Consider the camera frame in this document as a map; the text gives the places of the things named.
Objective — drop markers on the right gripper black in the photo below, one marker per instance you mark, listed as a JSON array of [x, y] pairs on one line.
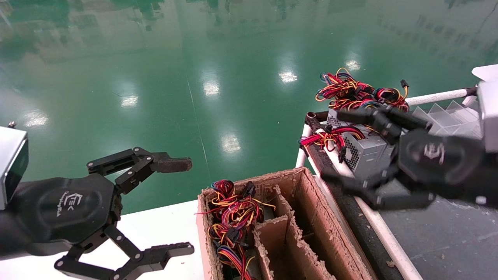
[[439, 163]]

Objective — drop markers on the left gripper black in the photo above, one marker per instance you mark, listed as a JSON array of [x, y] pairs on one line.
[[68, 208]]

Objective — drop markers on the right dark robot arm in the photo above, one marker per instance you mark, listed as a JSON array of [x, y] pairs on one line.
[[492, 182]]

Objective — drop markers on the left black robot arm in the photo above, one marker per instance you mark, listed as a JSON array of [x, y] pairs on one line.
[[8, 233]]

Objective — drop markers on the grey perforated power supply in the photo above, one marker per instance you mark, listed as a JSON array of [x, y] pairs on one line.
[[365, 153]]

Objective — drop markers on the clear acrylic divider tray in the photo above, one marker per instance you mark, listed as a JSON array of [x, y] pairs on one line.
[[447, 116]]

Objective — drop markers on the white foam cart pipe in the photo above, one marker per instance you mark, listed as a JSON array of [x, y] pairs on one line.
[[439, 95]]

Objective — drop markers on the long white cart pipe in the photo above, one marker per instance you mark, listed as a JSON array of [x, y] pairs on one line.
[[385, 237]]

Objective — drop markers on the black pipe joint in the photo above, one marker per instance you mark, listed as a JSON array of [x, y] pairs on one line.
[[313, 118], [471, 91]]

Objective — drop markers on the short white cart pipe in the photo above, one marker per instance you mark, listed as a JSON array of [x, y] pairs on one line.
[[300, 157]]

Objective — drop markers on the brown cardboard divider box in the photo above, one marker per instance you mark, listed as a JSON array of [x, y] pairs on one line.
[[315, 217]]

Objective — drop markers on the white board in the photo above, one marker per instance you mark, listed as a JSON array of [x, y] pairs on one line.
[[488, 72]]

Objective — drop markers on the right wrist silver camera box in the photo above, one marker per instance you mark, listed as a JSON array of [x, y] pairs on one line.
[[490, 116]]

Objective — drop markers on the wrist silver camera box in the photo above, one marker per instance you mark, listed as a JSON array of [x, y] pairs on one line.
[[9, 155], [490, 116]]

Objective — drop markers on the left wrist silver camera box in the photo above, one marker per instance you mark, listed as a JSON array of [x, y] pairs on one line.
[[9, 155]]

